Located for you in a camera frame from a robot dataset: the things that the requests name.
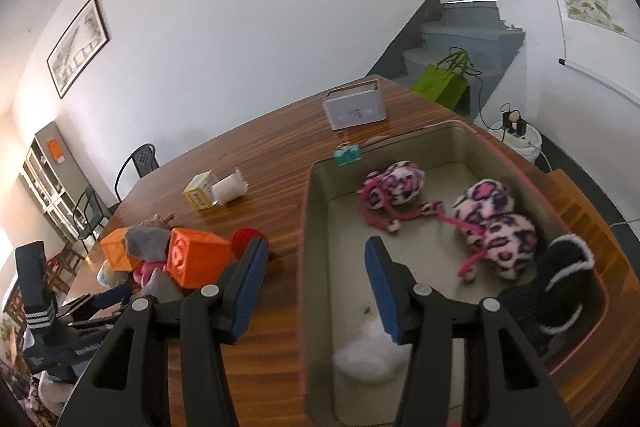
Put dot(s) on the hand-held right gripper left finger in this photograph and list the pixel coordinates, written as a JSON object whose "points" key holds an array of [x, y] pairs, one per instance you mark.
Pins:
{"points": [[249, 289]]}

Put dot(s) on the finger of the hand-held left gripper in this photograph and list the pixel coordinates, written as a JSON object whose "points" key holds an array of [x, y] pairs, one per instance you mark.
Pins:
{"points": [[112, 297], [92, 323]]}

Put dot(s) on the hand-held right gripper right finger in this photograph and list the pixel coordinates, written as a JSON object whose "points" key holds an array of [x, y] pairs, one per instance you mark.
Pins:
{"points": [[384, 294]]}

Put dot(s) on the large orange cube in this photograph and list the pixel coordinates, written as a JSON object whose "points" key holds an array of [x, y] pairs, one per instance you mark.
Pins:
{"points": [[197, 259]]}

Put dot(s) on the clear plastic item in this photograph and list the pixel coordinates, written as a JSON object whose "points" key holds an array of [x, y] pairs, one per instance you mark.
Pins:
{"points": [[229, 188]]}

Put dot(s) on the small orange cube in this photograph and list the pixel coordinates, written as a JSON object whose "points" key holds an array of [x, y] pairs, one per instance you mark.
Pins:
{"points": [[116, 252]]}

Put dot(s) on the grey fabric pouch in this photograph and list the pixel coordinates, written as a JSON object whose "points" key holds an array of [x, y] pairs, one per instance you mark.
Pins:
{"points": [[162, 287]]}

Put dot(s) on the red ball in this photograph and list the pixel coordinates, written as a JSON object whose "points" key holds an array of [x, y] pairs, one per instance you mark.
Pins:
{"points": [[247, 238]]}

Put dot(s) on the wooden chair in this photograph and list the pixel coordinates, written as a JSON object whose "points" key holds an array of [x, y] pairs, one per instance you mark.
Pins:
{"points": [[62, 264]]}

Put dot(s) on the white fluffy stuffing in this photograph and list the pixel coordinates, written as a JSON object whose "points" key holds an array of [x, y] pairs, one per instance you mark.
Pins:
{"points": [[365, 354]]}

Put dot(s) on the grey cloth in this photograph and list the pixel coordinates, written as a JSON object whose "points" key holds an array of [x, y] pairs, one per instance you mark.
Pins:
{"points": [[147, 243]]}

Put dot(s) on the beige plush doll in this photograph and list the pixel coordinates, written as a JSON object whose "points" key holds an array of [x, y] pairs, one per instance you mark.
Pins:
{"points": [[155, 223]]}

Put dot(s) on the black slatted metal chair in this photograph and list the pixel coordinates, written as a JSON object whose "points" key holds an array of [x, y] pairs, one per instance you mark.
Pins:
{"points": [[90, 212]]}

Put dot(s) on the small yellow box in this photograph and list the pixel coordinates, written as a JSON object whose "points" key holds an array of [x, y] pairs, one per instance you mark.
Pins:
{"points": [[199, 193]]}

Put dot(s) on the pink leopard plush toy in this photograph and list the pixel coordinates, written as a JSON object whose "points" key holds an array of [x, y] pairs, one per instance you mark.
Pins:
{"points": [[485, 202], [400, 179], [510, 247]]}

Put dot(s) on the grey glass-door cabinet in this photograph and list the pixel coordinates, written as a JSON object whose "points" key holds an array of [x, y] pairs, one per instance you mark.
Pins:
{"points": [[55, 187]]}

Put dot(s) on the black mesh-back metal chair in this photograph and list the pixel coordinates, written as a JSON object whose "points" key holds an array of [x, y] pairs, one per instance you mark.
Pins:
{"points": [[142, 157]]}

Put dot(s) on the small teal toy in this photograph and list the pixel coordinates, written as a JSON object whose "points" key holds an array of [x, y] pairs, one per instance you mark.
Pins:
{"points": [[347, 155]]}

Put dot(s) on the wooden desk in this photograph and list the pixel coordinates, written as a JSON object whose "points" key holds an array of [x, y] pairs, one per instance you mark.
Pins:
{"points": [[280, 142]]}

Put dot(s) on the black white knit sock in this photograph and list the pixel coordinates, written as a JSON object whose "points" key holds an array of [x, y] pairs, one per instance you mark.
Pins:
{"points": [[560, 287]]}

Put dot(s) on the white box device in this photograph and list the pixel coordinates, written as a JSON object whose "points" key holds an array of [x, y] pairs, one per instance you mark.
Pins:
{"points": [[355, 109]]}

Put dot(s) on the white bucket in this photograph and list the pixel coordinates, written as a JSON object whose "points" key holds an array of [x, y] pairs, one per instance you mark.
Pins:
{"points": [[520, 144]]}

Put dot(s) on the black charger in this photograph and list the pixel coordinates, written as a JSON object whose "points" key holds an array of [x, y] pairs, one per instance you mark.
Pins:
{"points": [[515, 122]]}

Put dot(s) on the green paper bag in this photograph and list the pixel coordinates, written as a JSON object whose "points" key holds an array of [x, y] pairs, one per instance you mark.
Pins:
{"points": [[440, 84]]}

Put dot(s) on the grey staircase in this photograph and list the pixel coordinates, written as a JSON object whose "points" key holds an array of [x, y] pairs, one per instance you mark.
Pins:
{"points": [[465, 37]]}

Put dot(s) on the framed wall picture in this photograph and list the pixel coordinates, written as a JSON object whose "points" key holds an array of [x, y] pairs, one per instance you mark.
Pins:
{"points": [[77, 47]]}

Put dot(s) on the white door frame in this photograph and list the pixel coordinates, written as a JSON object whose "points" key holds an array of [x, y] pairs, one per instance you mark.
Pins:
{"points": [[590, 74]]}

